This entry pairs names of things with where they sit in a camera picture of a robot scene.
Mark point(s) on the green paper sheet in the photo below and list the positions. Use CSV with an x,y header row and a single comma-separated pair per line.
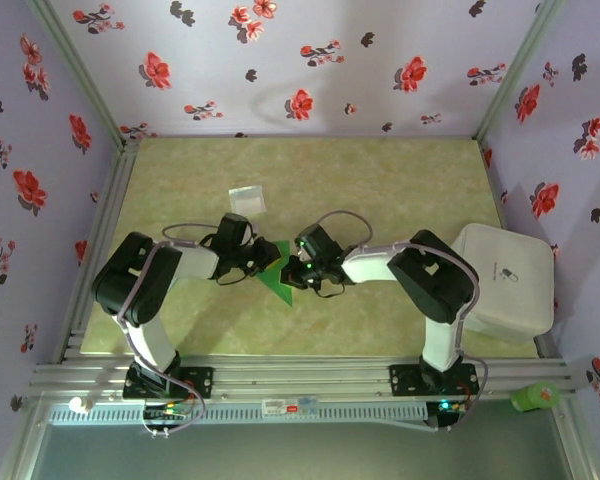
x,y
280,292

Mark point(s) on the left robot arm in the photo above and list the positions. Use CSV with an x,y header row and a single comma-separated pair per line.
x,y
130,285

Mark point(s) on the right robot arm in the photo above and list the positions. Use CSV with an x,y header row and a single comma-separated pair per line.
x,y
430,280

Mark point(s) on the clear plastic zip bag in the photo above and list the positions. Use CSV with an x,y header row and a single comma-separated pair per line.
x,y
247,200

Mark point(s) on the small blue sticker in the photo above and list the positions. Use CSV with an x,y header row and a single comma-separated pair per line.
x,y
308,406

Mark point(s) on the white barcode label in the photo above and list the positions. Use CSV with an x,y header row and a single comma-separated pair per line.
x,y
275,406

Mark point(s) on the white plastic storage box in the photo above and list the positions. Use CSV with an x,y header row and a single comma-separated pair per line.
x,y
510,285

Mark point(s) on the small white knob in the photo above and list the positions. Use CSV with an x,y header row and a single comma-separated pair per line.
x,y
81,405

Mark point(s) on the green plastic cup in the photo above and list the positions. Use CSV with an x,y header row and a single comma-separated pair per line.
x,y
532,398

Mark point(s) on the wide aluminium frame beam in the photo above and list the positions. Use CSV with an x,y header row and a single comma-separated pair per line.
x,y
300,375

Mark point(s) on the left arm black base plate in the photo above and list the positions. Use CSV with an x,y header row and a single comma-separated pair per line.
x,y
200,382

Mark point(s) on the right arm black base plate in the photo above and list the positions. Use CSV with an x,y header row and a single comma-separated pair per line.
x,y
405,380

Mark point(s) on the aluminium frame post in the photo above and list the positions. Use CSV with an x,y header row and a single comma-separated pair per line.
x,y
74,60
524,60

